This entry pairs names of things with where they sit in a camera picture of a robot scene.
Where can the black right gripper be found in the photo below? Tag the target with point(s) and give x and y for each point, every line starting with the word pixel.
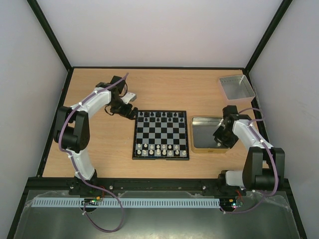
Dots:
pixel 223 137

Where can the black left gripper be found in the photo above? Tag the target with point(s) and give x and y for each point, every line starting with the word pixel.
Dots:
pixel 125 113

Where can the yellow metal tin box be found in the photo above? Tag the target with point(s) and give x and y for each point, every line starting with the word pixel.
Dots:
pixel 202 129

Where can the black white chess board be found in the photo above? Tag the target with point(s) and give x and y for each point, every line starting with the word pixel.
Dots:
pixel 161 128

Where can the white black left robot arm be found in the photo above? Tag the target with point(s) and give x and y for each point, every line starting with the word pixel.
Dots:
pixel 72 130

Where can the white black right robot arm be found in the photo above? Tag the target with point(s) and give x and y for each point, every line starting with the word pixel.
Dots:
pixel 260 172

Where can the empty metal tin lid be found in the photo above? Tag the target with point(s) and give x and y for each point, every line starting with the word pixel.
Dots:
pixel 236 89

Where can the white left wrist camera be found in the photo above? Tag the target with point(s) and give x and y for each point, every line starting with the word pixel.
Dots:
pixel 128 97

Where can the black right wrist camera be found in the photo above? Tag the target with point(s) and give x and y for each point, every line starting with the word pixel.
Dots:
pixel 228 111

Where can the metal base plate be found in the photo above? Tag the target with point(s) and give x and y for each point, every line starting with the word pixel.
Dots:
pixel 254 218

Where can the white slotted cable duct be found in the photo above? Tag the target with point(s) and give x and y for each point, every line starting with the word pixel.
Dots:
pixel 126 203

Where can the black aluminium frame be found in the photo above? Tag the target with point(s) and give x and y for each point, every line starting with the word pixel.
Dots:
pixel 40 182

